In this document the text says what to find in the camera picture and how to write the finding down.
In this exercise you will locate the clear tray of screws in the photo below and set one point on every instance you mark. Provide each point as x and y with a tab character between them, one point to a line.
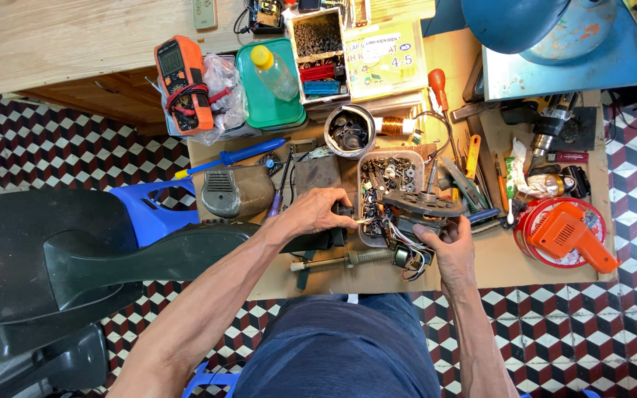
393	171

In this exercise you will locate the blue fan base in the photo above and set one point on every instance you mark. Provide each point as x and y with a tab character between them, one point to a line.
523	25

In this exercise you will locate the person's blue trousers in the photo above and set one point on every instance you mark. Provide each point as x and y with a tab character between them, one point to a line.
335	348

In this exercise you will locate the white crumpled cloth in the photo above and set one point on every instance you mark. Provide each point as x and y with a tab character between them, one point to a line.
520	155

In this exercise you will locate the blue and yellow soldering iron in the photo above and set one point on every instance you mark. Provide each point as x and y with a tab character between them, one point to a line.
241	155

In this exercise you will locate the black fan housing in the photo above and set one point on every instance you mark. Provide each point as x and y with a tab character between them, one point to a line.
75	265

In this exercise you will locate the yellow printed packet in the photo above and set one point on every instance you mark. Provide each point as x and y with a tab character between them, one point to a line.
385	58

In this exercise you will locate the wooden table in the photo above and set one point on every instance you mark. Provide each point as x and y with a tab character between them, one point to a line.
75	44

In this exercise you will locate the grey fan base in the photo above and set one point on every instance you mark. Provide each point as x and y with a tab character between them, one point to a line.
47	370

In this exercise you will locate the person's right hand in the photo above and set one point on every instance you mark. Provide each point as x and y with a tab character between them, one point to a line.
455	257

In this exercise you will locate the orange digital multimeter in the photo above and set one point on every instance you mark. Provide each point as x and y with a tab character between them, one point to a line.
181	83

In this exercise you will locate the black electronic module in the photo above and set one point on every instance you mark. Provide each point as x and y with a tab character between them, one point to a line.
266	16

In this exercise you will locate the green lidded plastic box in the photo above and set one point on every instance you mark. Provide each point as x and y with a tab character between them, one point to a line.
266	110

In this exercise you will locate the grey remote control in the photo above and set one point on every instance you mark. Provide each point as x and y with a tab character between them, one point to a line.
204	13

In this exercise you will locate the grey motor cover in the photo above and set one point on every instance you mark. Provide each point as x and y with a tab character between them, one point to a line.
238	191

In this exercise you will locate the compartment box of small parts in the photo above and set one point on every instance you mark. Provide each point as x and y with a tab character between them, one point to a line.
318	61

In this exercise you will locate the red round tin lid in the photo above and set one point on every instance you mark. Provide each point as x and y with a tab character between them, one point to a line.
523	237

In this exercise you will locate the round metal tin of parts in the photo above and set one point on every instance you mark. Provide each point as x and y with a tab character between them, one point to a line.
350	131

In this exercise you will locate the black headlamp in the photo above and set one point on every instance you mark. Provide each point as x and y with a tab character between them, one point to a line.
573	179

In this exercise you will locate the black power drill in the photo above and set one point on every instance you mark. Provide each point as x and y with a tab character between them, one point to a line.
548	124

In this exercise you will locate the person's left hand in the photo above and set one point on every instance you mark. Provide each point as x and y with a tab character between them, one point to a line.
310	213

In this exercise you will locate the blue plastic stool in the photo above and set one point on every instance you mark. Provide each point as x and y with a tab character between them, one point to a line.
208	381
150	213

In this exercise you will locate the clear bottle with yellow cap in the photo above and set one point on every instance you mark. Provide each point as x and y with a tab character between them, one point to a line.
274	72

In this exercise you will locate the cream threaded fan shaft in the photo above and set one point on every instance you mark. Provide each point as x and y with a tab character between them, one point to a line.
346	258

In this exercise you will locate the clear plastic bag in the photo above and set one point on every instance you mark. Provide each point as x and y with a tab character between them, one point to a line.
227	97

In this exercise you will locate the small black cooling fan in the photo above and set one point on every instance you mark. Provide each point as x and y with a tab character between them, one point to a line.
270	163

